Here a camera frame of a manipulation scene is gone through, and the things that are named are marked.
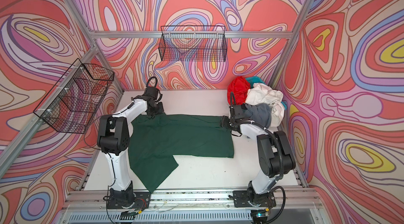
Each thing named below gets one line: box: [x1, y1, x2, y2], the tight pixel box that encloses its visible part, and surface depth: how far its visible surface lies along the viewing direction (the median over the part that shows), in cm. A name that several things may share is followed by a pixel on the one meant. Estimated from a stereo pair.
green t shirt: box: [127, 113, 235, 193], surface depth 91 cm
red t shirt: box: [227, 76, 251, 106], surface depth 103 cm
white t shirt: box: [245, 83, 285, 127], surface depth 100 cm
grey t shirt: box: [243, 103, 272, 129], surface depth 92 cm
